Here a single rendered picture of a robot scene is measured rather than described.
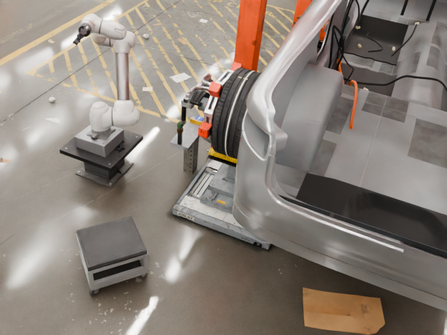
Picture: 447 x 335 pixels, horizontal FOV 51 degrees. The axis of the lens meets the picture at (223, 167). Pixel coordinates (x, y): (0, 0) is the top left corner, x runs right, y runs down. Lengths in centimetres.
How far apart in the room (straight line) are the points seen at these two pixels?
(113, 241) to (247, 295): 100
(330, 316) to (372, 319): 29
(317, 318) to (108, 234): 154
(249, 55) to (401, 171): 146
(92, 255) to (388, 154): 202
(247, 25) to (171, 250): 178
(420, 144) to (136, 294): 215
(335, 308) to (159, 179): 182
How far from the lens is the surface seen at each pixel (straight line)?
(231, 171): 379
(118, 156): 394
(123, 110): 386
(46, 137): 475
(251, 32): 365
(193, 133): 393
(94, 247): 322
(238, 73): 335
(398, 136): 331
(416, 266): 239
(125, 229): 330
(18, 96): 542
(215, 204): 376
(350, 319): 347
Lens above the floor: 279
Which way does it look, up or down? 40 degrees down
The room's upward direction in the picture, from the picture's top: 6 degrees clockwise
